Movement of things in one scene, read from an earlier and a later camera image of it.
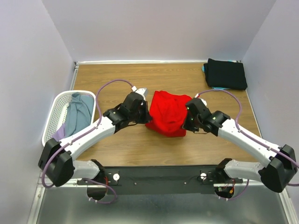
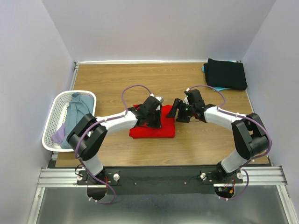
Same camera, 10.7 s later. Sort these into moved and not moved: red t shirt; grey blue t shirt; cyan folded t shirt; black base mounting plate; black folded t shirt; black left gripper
Moved: black left gripper; red t shirt
Not moved: black base mounting plate; cyan folded t shirt; black folded t shirt; grey blue t shirt
